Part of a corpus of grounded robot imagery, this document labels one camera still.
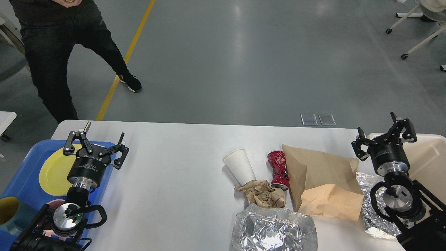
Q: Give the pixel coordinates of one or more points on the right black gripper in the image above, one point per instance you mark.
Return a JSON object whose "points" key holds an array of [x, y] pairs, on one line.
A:
{"points": [[389, 157]]}

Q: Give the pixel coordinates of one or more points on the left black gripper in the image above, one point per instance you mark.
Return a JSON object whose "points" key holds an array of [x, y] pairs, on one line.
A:
{"points": [[89, 166]]}

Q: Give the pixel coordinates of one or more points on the yellow round plate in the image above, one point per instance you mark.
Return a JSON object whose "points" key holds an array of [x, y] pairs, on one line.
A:
{"points": [[54, 172]]}

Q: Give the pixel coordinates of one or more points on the clear plastic wrap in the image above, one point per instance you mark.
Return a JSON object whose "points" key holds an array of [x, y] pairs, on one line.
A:
{"points": [[374, 225]]}

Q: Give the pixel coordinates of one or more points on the tan paper bag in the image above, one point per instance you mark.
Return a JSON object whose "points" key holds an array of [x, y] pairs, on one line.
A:
{"points": [[330, 200]]}

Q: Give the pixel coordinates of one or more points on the brown paper bag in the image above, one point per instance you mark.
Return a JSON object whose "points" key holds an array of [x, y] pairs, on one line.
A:
{"points": [[308, 169]]}

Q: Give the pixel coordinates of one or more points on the pink ribbed mug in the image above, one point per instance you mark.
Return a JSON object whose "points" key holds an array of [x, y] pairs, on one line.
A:
{"points": [[54, 204]]}

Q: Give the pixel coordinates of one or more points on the dark teal mug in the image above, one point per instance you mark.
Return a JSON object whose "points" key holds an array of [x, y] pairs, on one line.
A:
{"points": [[15, 215]]}

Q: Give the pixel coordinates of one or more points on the aluminium foil sheet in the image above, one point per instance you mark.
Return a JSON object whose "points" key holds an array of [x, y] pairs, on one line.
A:
{"points": [[273, 229]]}

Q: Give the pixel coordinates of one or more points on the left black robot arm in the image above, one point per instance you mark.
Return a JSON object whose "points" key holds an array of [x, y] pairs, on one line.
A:
{"points": [[61, 229]]}

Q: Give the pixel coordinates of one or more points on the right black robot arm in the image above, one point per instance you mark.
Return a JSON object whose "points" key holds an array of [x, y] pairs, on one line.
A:
{"points": [[417, 213]]}

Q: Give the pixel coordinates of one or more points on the beige plastic bin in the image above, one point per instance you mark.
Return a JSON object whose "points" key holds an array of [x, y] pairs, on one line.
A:
{"points": [[427, 163]]}

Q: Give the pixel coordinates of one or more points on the blue plastic tray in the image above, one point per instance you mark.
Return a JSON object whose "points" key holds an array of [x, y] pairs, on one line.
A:
{"points": [[26, 187]]}

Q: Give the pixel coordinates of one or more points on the white side table corner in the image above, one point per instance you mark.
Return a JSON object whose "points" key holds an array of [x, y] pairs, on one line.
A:
{"points": [[6, 118]]}

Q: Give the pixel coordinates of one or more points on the crushed red can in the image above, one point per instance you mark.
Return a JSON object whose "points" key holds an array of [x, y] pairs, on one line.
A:
{"points": [[280, 179]]}

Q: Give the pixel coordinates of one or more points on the grey chair at left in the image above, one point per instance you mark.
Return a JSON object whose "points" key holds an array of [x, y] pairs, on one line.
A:
{"points": [[12, 49]]}

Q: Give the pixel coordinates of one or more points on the person in dark clothes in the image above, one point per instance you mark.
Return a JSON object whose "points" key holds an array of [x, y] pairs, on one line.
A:
{"points": [[50, 29]]}

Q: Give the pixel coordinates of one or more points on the crumpled brown paper ball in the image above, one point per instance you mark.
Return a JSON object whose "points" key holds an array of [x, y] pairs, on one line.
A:
{"points": [[263, 194]]}

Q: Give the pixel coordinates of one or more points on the white paper cup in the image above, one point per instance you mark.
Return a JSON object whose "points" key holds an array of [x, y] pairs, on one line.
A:
{"points": [[239, 165]]}

